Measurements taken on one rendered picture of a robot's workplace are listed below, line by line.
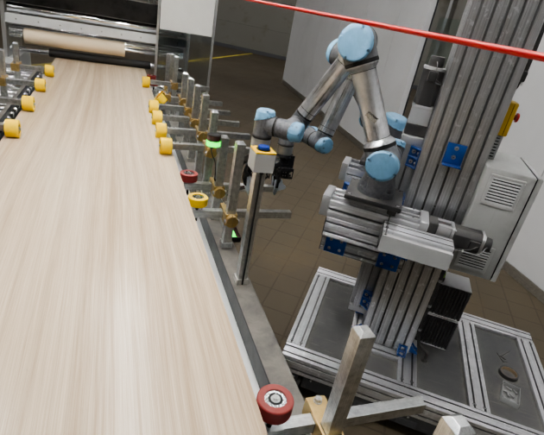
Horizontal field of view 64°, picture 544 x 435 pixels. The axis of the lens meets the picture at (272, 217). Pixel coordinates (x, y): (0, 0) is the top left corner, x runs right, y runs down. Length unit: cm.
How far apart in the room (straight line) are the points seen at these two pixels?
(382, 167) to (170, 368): 97
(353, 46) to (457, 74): 50
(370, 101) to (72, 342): 114
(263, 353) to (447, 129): 112
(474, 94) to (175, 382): 145
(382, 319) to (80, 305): 148
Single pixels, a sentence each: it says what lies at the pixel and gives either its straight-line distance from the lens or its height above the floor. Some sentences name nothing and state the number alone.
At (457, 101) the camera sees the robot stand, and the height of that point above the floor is 143.
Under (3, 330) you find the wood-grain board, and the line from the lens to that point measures 116.
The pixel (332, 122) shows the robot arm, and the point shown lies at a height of 123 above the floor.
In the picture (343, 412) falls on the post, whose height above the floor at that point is 90.
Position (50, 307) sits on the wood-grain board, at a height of 90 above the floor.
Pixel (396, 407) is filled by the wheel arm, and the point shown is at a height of 82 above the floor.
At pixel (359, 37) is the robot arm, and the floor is 159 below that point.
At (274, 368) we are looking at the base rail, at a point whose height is 70.
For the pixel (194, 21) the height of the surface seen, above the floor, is 138.
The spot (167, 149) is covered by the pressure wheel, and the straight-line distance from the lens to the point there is 218.
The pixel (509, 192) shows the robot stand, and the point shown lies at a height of 115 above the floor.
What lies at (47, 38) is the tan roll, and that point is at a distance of 441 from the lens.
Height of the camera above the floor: 164
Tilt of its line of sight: 26 degrees down
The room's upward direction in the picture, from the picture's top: 11 degrees clockwise
